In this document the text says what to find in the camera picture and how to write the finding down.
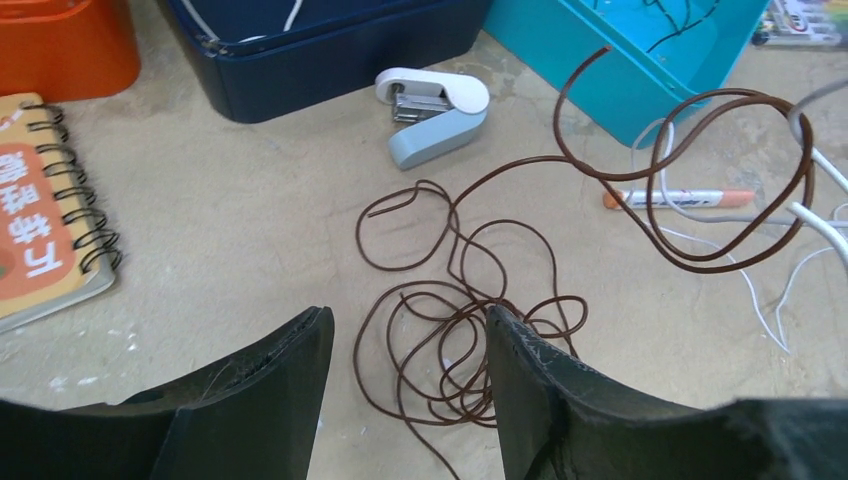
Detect light blue tray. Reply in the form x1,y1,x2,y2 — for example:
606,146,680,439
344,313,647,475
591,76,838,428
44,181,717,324
484,0,768,145

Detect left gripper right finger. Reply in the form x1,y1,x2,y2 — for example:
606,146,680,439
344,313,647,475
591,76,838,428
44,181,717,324
486,306,847,479

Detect orange notebook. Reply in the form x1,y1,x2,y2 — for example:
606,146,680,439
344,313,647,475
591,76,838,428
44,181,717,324
1,93,122,332

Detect black cable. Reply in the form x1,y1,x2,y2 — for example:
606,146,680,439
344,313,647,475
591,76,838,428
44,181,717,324
592,0,723,54

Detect cable pile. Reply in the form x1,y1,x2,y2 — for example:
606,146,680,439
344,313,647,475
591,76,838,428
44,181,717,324
352,46,816,480

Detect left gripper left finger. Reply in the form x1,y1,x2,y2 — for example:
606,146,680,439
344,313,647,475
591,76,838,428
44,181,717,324
1,307,335,479

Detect orange tray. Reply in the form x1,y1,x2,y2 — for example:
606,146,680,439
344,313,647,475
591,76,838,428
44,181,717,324
1,0,141,102

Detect light blue stapler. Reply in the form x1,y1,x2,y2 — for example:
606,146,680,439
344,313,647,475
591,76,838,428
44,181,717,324
375,67,490,171

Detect white red marker pen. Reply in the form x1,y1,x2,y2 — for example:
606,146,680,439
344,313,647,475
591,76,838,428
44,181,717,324
602,189,755,209

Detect marker pen pack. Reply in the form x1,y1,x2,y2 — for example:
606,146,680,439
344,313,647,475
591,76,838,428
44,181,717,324
751,0,847,50

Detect dark blue tray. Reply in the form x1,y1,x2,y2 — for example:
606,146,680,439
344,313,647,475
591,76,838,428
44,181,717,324
159,0,491,124

